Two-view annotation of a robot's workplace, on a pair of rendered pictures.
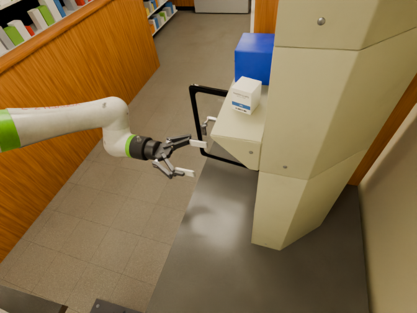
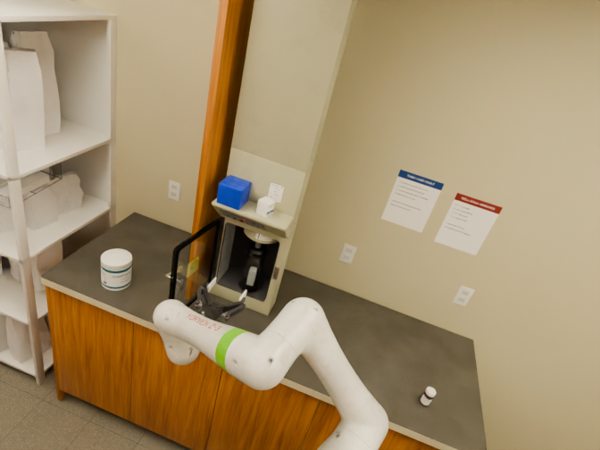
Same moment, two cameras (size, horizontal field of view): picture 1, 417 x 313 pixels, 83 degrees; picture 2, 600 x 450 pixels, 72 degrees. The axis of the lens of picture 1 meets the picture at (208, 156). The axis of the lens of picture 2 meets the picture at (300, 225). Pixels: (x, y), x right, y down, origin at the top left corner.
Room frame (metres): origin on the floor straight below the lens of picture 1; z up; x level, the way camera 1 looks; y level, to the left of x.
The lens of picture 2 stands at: (0.69, 1.32, 2.34)
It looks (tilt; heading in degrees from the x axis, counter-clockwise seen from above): 30 degrees down; 255
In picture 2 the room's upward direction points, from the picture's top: 16 degrees clockwise
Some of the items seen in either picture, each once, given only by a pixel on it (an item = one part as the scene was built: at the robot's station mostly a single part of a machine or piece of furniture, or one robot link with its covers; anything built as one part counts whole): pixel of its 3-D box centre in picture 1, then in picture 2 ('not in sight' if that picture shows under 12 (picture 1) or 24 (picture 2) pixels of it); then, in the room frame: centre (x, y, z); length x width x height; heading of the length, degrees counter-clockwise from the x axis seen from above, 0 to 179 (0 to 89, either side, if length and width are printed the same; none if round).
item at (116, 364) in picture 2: not in sight; (257, 372); (0.29, -0.17, 0.45); 2.05 x 0.67 x 0.90; 156
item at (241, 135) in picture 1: (249, 110); (251, 220); (0.50, -0.13, 1.46); 0.32 x 0.12 x 0.10; 156
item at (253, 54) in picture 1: (257, 58); (234, 192); (0.58, -0.16, 1.55); 0.10 x 0.10 x 0.09; 66
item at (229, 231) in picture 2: not in sight; (255, 250); (0.42, -0.29, 1.19); 0.26 x 0.24 x 0.35; 156
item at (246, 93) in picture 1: (246, 95); (265, 206); (0.45, -0.11, 1.54); 0.05 x 0.05 x 0.06; 50
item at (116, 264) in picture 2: not in sight; (116, 269); (1.04, -0.26, 1.01); 0.13 x 0.13 x 0.15
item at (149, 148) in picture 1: (159, 151); (211, 312); (0.62, 0.18, 1.22); 0.09 x 0.08 x 0.07; 65
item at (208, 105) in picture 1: (228, 132); (194, 270); (0.70, -0.10, 1.19); 0.30 x 0.01 x 0.40; 58
